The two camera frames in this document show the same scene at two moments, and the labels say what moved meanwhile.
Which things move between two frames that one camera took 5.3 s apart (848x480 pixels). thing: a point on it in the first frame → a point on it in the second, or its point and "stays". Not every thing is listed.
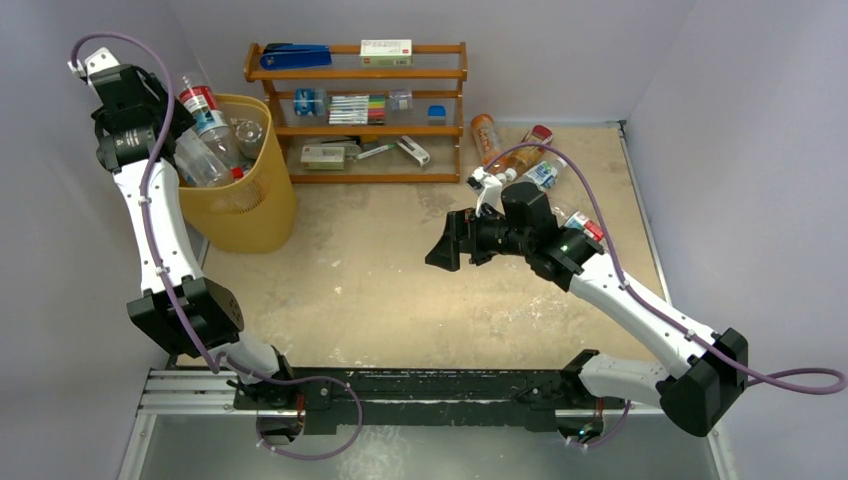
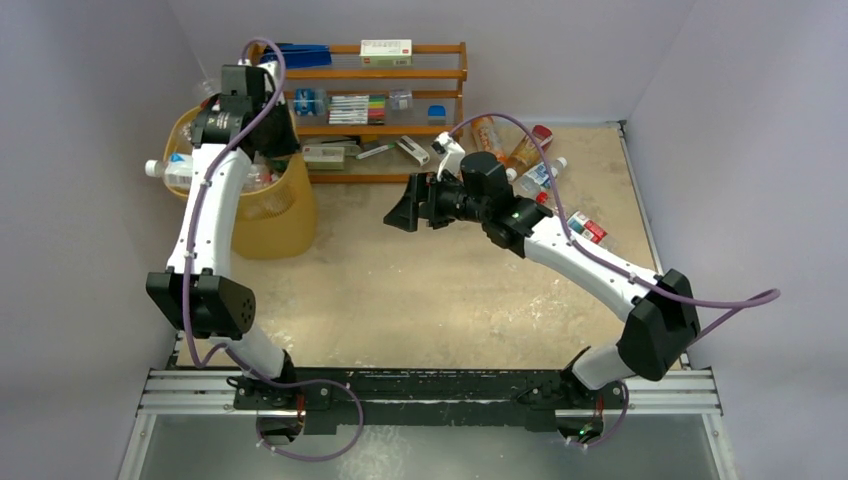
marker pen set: x=357 y=109 stays
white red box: x=386 y=53 stays
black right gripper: x=466 y=234 → x=424 y=201
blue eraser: x=436 y=115 stays
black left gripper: x=158 y=95 → x=291 y=143
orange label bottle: x=490 y=145 stays
